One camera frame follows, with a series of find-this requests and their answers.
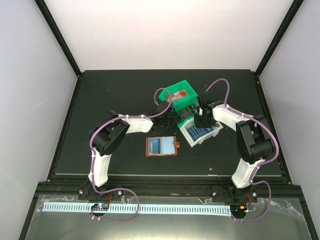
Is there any blue credit card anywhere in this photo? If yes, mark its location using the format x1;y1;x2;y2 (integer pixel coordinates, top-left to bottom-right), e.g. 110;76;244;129
187;126;215;142
148;138;162;155

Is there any brown leather card holder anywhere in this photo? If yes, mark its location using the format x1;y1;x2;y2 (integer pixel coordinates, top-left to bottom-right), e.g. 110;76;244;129
145;136;180;157

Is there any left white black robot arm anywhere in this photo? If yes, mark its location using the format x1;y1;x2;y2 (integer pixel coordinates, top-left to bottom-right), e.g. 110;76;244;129
88;101;177;200

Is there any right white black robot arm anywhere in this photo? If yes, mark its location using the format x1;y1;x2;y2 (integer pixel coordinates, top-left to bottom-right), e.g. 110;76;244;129
194;92;279;202

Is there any red patterned card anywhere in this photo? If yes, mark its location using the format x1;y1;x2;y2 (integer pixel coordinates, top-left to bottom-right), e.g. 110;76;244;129
166;90;189;103

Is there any white bin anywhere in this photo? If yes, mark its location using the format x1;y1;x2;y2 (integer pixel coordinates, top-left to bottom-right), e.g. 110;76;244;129
177;116;223;148

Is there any green bin middle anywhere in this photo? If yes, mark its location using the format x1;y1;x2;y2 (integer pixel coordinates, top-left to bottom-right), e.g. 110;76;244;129
174;104;201;126

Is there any green bin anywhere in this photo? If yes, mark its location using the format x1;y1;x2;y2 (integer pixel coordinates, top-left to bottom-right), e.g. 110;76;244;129
174;104;201;126
158;80;198;112

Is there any green bin left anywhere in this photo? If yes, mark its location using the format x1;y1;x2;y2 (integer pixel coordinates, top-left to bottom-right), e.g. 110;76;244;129
158;80;198;112

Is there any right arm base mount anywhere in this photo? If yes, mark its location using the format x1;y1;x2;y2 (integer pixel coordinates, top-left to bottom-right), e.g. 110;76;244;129
211;185;257;205

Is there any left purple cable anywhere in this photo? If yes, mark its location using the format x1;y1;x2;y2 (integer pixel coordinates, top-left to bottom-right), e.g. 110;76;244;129
89;87;140;222

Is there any purple cable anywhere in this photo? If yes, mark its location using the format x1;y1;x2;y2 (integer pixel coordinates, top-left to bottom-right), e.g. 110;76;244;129
89;87;140;222
206;78;280;223

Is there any white slotted cable duct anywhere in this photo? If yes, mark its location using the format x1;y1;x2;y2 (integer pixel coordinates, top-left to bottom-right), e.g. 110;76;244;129
41;202;231;217

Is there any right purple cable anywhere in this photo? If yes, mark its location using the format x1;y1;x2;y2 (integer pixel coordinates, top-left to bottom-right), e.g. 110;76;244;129
206;78;280;223

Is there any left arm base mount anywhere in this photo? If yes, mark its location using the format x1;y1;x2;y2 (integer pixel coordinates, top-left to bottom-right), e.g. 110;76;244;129
78;184;124;203

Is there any black aluminium frame rail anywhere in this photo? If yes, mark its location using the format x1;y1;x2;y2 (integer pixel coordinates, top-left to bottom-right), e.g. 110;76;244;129
19;176;318;240

